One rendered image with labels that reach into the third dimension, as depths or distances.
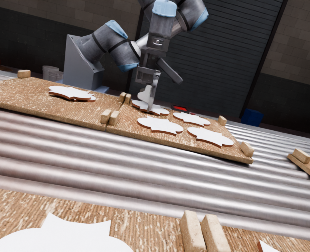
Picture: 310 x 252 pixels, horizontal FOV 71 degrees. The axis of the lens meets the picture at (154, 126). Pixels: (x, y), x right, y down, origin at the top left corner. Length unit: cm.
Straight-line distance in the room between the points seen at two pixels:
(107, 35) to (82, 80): 26
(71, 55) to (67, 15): 456
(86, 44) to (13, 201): 98
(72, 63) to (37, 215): 98
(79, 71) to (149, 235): 101
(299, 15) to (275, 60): 107
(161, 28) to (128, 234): 62
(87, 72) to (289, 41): 570
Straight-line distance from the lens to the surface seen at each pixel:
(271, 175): 65
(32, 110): 65
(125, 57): 118
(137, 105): 79
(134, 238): 29
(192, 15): 120
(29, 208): 32
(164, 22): 76
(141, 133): 59
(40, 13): 597
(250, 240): 37
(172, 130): 64
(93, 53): 121
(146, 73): 76
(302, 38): 662
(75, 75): 122
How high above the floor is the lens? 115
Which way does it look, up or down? 19 degrees down
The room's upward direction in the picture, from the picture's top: 14 degrees clockwise
